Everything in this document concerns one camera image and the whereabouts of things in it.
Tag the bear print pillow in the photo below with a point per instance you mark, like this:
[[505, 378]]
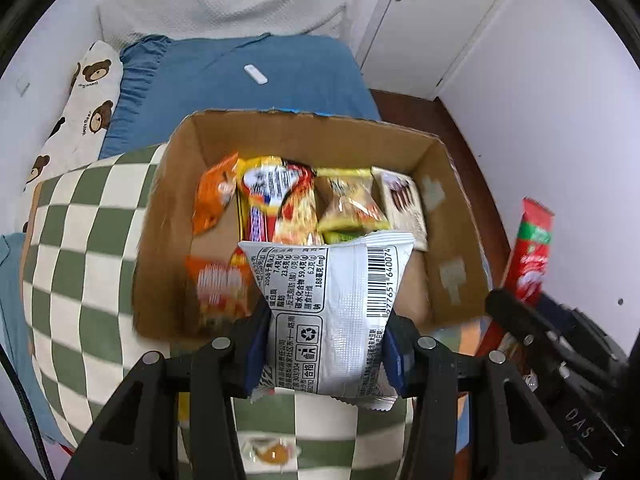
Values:
[[85, 105]]

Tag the silver white snack packet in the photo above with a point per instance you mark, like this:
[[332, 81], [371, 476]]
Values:
[[335, 310]]

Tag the small white remote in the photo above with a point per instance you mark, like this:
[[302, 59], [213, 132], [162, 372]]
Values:
[[255, 74]]

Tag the orange mushroom print packet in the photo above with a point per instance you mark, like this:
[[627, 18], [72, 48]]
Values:
[[215, 285]]

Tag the green white checkered mat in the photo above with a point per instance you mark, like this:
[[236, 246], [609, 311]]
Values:
[[75, 260]]

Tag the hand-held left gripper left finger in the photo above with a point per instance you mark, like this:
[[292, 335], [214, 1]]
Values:
[[257, 355]]

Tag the cardboard box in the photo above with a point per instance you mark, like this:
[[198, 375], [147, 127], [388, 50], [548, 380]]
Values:
[[165, 260]]

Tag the yellow red noodle packet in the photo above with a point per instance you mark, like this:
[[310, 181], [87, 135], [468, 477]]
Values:
[[280, 185]]

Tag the white chocolate wafer packet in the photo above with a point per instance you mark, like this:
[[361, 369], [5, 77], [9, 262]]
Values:
[[400, 205]]

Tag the plain orange snack packet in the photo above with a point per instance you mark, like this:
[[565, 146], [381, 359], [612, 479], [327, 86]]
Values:
[[212, 195]]

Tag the yellow jelly cup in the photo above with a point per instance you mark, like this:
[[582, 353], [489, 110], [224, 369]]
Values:
[[272, 455]]

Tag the white textured cushion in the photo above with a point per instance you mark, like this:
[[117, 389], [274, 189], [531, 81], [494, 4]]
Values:
[[225, 5]]

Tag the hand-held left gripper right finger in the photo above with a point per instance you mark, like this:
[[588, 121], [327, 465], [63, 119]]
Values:
[[395, 360]]

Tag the long red snack packet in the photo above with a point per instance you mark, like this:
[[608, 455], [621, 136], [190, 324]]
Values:
[[532, 250]]

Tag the yellow clear pastry packet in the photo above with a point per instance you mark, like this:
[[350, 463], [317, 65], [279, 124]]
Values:
[[350, 205]]

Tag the white wall socket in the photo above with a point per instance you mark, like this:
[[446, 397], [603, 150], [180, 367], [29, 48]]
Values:
[[22, 86]]

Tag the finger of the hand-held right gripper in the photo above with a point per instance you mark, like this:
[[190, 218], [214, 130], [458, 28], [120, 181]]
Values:
[[515, 315], [575, 320]]

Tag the white door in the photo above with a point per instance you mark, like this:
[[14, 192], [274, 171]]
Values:
[[440, 20]]

